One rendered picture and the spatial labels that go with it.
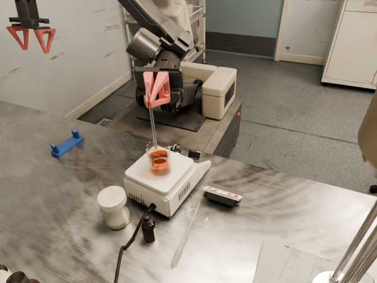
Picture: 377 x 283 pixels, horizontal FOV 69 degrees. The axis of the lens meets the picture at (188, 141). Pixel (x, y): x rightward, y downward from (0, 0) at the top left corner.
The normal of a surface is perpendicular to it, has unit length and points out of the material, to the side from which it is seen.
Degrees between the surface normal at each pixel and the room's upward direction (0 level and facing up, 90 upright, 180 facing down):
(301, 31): 90
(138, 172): 0
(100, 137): 0
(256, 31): 90
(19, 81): 90
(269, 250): 0
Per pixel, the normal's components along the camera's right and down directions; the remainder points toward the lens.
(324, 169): -0.04, -0.79
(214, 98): -0.40, 0.58
